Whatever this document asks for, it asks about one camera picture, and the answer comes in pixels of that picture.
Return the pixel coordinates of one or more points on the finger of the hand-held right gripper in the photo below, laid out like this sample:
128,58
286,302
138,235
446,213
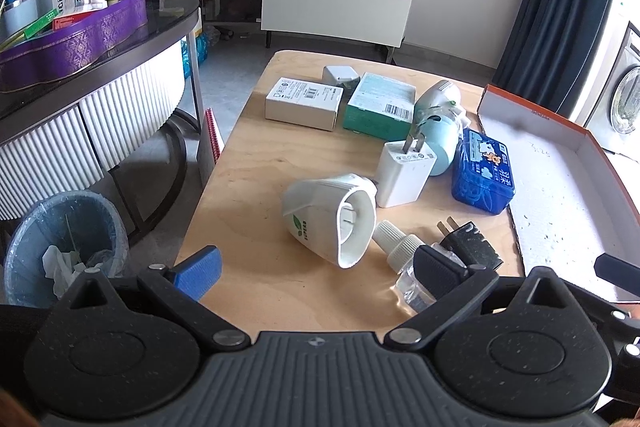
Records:
620,322
617,268

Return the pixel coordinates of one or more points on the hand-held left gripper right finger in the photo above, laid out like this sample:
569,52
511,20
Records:
440,272

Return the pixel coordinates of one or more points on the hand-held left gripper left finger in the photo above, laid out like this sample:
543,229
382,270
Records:
200,269

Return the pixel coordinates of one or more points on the black wall charger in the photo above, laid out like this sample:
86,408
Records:
475,242

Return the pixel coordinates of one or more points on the clear repellent liquid bottle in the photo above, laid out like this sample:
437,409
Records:
395,242

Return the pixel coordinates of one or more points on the orange white cardboard box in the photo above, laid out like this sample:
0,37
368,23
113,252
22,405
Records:
560,187

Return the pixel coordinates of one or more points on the white wall charger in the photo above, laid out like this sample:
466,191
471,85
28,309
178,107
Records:
400,177

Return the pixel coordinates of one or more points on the blue tissue pack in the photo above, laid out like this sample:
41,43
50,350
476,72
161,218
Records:
480,177

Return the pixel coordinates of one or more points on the light blue round device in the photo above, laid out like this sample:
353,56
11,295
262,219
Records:
442,147

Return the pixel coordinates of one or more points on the teal cardboard box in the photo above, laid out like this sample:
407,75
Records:
375,107

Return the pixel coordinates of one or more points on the white green mosquito repellent heater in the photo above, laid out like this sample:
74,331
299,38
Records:
440,94

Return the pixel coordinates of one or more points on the white product box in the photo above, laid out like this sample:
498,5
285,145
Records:
300,104

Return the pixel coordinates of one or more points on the small white power adapter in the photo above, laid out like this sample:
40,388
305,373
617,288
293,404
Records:
336,74

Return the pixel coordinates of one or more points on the trash bin with blue liner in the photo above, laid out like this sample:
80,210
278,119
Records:
100,217

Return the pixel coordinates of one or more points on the red spiral notebook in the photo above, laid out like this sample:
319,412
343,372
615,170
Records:
215,134

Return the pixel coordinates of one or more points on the crumpled white tissue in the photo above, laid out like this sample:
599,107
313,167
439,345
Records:
60,264

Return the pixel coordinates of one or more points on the silver washing machine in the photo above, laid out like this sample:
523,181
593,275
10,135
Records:
625,102

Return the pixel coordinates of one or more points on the dark oval ribbed cabinet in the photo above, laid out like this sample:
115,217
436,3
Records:
125,107

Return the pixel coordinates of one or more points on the blue plastic bag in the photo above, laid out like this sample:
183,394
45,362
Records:
197,49

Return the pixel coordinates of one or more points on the purple oval box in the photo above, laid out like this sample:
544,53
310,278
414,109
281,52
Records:
75,47

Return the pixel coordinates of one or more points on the dark blue curtain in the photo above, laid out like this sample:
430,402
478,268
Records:
550,7

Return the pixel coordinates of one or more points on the white TV stand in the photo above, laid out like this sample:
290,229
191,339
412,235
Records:
335,14

